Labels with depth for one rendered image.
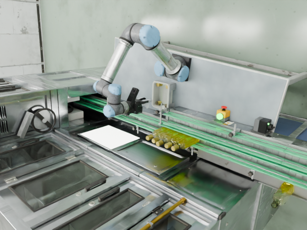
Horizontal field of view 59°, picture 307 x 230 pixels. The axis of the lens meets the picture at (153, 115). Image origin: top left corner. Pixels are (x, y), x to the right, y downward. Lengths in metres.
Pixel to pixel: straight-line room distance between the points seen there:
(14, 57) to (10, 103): 2.98
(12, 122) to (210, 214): 1.63
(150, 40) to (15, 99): 1.19
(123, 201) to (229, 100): 1.00
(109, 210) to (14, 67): 4.07
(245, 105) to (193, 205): 0.78
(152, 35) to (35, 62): 4.00
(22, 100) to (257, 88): 1.74
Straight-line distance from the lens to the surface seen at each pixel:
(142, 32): 1.61
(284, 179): 1.78
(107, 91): 1.62
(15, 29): 5.26
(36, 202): 1.68
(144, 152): 2.04
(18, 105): 2.37
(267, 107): 1.90
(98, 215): 1.53
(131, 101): 1.71
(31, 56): 5.39
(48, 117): 2.48
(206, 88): 2.07
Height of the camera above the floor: 2.50
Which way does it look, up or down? 46 degrees down
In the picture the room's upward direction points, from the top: 107 degrees counter-clockwise
